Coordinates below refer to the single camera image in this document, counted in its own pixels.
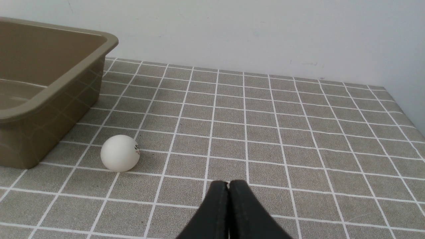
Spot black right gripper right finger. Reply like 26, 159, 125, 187
229, 180, 291, 239

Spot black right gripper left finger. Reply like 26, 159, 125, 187
177, 181, 229, 239

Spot white ping-pong ball with logo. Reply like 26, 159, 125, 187
100, 135, 140, 172

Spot grey checkered tablecloth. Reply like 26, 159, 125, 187
1, 57, 424, 239

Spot olive green plastic bin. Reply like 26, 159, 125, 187
0, 17, 119, 169

